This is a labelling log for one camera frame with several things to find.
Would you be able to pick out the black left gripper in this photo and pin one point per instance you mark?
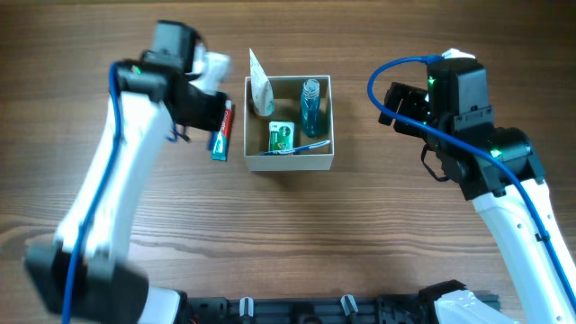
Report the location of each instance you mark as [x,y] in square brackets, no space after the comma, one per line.
[214,117]

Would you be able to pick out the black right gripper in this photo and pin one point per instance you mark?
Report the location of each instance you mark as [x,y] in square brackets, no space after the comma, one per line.
[412,97]

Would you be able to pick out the Colgate toothpaste tube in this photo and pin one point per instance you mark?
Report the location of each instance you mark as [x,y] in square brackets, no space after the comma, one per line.
[222,140]

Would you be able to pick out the white lotion tube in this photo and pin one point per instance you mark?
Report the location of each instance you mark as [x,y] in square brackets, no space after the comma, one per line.
[261,89]

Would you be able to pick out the blue white toothbrush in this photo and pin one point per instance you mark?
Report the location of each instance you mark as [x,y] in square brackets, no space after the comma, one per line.
[291,151]

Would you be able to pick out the green white soap packet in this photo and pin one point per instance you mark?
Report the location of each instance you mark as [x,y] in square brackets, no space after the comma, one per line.
[281,135]

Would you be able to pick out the blue Listerine mouthwash bottle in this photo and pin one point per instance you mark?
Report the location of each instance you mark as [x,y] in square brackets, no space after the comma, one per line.
[310,108]

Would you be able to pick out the blue disposable razor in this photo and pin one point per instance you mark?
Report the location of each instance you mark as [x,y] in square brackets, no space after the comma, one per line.
[212,140]

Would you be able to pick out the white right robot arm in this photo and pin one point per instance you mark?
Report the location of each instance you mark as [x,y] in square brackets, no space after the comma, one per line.
[500,173]

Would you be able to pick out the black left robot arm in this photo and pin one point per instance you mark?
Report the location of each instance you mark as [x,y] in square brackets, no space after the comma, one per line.
[84,272]

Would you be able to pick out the white cardboard box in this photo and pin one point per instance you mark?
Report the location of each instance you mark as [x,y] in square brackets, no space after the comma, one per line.
[287,92]

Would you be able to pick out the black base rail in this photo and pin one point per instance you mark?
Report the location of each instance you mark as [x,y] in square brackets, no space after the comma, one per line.
[389,309]

